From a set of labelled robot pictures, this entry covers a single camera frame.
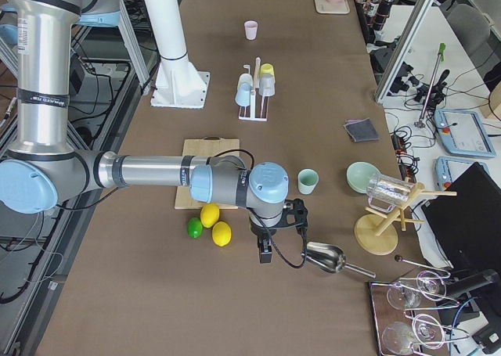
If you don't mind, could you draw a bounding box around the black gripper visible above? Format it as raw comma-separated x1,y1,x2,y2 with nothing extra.
250,213,287,264

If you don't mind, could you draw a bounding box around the green cup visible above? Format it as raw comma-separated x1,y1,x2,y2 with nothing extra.
297,168,319,195

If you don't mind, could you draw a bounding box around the pink cup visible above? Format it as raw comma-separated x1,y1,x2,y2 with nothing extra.
244,20,258,41

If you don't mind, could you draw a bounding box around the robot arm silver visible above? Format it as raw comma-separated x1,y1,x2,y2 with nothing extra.
1,0,291,263

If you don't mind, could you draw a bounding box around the grey cup on rack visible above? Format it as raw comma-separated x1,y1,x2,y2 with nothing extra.
258,73,276,97

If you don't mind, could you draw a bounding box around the white cup on rack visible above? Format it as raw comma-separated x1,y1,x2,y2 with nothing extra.
237,73,254,89

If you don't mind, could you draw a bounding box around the yellow cup on rack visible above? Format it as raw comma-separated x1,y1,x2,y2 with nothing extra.
260,63,275,77

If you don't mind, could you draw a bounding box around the yellow lemon lower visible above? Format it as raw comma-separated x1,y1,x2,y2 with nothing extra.
211,221,232,247

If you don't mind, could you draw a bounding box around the yellow lemon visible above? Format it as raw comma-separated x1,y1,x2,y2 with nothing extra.
211,221,232,247
200,203,220,228

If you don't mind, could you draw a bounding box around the yellow lemon upper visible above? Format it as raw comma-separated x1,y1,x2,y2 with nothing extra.
200,203,220,228

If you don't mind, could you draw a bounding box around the metal scoop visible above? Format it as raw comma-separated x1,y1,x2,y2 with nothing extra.
301,241,376,279

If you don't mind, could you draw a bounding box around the green lime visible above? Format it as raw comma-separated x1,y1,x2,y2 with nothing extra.
187,218,204,239

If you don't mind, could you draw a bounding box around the wooden mug tree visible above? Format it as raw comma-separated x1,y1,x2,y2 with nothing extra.
354,182,457,256

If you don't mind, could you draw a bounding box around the wooden cutting board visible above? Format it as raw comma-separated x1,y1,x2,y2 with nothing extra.
174,138,240,210

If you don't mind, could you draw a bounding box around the green bowl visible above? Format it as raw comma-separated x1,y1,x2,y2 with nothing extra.
346,161,380,194

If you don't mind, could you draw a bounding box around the clear glass pitcher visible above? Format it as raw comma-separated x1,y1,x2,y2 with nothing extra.
366,173,414,213

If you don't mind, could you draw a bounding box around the wine glass upper left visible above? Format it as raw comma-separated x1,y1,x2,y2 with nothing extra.
387,282,422,310

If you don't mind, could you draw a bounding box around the grey folded cloth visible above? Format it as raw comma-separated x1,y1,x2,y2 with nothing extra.
344,118,380,143

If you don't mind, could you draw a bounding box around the wine glass rack tray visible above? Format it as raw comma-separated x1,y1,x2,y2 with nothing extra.
369,271,470,355

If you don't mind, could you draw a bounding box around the black power strip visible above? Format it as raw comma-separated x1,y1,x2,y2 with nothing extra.
391,133,418,182

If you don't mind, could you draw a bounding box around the wine glass lower left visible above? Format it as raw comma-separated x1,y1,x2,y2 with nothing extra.
382,322,417,355

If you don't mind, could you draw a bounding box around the wine glass upper right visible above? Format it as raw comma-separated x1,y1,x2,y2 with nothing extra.
416,270,446,301

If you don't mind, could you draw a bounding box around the wine glass lower right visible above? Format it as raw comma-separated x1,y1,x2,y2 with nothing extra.
412,313,445,350

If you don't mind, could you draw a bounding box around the metal reacher rod green tip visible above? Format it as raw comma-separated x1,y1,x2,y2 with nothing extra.
414,42,446,128

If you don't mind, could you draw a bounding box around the blue teach pendant lower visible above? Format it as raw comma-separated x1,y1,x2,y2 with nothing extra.
435,156,474,191

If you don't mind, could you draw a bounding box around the blue teach pendant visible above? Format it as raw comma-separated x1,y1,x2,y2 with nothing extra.
434,109,496,158
435,156,474,191

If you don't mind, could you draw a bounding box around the black laptop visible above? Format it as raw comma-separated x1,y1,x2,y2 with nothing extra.
421,163,500,271

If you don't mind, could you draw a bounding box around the blue teach pendant upper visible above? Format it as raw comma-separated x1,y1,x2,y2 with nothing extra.
434,109,496,158

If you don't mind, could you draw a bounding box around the beige tray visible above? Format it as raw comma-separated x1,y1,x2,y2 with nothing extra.
314,0,350,15

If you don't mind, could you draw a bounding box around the grey office chair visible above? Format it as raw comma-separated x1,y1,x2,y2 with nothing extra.
446,4,490,56

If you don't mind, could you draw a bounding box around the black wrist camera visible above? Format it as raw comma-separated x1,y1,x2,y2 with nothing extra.
284,199,308,233

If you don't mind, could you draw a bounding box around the white pedestal column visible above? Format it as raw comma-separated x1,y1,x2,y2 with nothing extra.
144,0,210,110

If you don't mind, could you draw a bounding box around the white wire cup rack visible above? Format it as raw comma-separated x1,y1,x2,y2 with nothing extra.
238,57,272,121

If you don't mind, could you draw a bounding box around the aluminium frame post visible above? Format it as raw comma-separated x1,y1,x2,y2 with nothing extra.
374,0,434,105

